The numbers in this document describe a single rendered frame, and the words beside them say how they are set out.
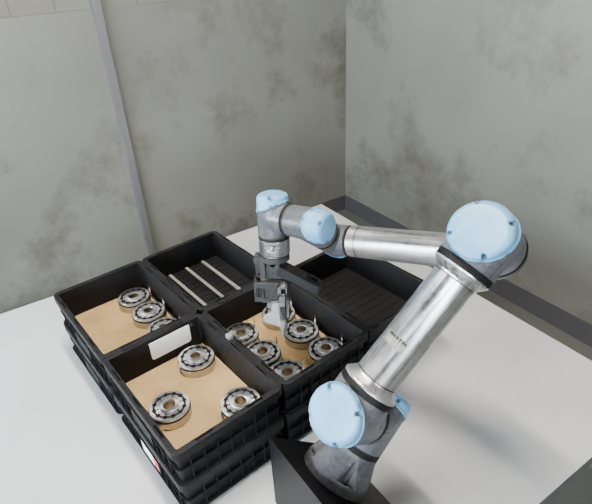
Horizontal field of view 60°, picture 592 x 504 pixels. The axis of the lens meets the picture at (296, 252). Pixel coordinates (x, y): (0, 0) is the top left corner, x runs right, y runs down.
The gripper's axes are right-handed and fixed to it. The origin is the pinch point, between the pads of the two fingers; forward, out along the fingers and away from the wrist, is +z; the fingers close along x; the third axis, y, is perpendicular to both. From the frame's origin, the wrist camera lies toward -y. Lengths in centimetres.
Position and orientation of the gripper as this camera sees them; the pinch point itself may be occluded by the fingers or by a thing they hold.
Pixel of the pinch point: (286, 325)
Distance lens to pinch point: 133.9
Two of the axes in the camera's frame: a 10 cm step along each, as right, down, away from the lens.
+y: -10.0, -0.1, 1.0
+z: 0.3, 9.2, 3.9
